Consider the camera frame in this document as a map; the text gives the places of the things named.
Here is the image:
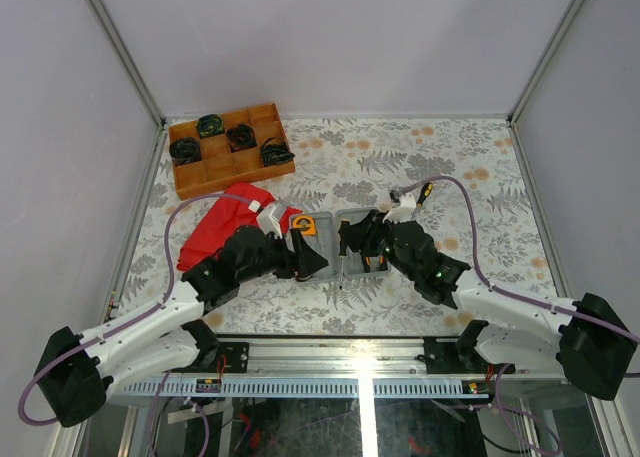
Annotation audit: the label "coiled green black cable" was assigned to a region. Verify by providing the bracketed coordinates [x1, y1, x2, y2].
[196, 113, 225, 139]

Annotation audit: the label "wooden compartment tray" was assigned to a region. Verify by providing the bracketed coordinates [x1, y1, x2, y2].
[168, 102, 296, 200]

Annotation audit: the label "black yellow screwdriver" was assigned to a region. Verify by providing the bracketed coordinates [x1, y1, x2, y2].
[338, 219, 350, 290]
[416, 181, 433, 208]

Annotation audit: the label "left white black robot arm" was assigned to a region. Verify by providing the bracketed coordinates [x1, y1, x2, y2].
[35, 226, 328, 428]

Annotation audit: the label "aluminium mounting rail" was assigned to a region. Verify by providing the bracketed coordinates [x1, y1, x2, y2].
[119, 335, 614, 378]

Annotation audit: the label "grey plastic tool case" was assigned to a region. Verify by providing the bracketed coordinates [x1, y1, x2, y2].
[287, 206, 396, 283]

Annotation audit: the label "coiled black cable right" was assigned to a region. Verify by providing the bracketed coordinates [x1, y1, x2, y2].
[259, 136, 296, 168]

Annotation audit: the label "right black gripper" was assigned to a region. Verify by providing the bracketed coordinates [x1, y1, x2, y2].
[339, 210, 419, 282]

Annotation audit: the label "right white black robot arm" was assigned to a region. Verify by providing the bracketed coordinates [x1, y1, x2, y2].
[339, 210, 638, 401]

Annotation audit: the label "red cloth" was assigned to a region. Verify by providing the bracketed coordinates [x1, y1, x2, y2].
[176, 183, 303, 272]

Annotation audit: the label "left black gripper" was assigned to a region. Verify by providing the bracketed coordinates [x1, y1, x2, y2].
[239, 229, 329, 286]

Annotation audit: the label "coiled black red cable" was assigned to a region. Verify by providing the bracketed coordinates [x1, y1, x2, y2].
[225, 123, 258, 153]

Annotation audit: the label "orange handled pliers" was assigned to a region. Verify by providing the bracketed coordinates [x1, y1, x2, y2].
[361, 256, 388, 273]

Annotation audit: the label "coiled black cable front left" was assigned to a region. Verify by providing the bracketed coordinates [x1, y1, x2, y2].
[168, 137, 202, 167]

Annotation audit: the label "orange tape measure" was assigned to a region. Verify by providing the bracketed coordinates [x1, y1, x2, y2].
[291, 214, 318, 237]

